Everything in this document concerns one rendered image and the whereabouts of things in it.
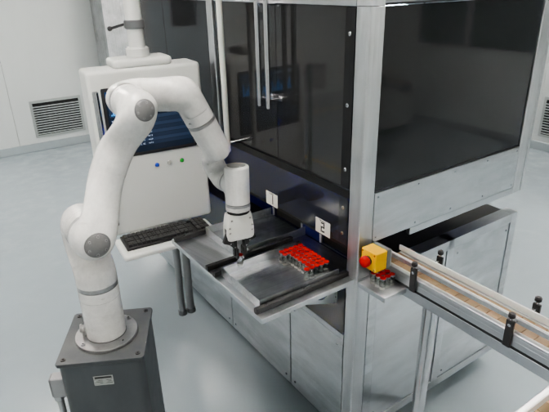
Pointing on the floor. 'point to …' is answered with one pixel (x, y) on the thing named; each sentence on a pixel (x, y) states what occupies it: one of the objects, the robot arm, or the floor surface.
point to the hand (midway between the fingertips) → (239, 251)
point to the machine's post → (362, 190)
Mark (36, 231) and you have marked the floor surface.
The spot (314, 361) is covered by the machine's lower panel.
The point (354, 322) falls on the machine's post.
